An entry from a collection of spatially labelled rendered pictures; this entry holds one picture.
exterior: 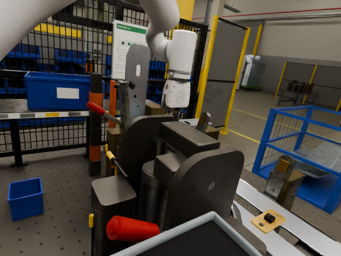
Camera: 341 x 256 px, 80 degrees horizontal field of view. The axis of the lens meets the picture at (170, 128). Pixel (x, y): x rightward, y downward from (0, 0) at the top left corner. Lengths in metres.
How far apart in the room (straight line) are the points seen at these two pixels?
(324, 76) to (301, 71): 1.08
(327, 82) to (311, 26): 4.30
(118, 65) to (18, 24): 0.91
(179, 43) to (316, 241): 0.63
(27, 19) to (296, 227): 0.61
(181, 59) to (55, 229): 0.72
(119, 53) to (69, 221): 0.86
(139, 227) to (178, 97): 0.59
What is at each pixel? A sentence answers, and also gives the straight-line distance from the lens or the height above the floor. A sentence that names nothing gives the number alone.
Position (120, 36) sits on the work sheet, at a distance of 1.24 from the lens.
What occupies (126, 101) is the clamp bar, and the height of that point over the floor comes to 1.16.
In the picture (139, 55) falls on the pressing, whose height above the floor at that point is 1.30.
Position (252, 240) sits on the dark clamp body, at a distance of 0.34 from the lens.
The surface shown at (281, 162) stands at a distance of 0.62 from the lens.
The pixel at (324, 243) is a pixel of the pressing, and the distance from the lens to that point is 0.55.
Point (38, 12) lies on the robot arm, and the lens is 0.38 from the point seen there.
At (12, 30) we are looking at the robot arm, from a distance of 0.36.
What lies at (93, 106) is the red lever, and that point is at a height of 1.14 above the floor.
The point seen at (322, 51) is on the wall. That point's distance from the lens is 15.10.
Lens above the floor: 1.30
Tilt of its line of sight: 19 degrees down
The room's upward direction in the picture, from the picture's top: 8 degrees clockwise
